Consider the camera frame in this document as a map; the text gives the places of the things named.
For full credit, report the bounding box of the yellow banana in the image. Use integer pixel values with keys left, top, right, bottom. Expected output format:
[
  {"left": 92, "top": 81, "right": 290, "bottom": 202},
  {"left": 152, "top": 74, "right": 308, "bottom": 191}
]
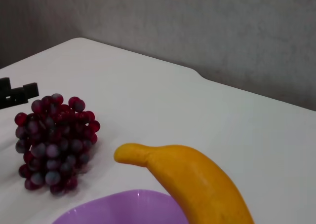
[{"left": 113, "top": 142, "right": 255, "bottom": 224}]

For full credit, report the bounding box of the red grape bunch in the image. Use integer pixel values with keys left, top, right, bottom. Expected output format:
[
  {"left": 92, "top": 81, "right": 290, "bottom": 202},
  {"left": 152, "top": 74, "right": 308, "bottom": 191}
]
[{"left": 14, "top": 93, "right": 101, "bottom": 197}]

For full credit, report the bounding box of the purple wavy plastic bowl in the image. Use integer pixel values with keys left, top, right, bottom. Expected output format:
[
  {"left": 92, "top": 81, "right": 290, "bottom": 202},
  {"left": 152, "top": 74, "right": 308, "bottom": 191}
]
[{"left": 50, "top": 189, "right": 191, "bottom": 224}]

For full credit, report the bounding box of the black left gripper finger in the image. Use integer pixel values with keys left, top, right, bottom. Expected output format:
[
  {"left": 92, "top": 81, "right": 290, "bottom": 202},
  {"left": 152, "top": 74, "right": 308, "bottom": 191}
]
[
  {"left": 0, "top": 77, "right": 12, "bottom": 99},
  {"left": 0, "top": 82, "right": 40, "bottom": 110}
]

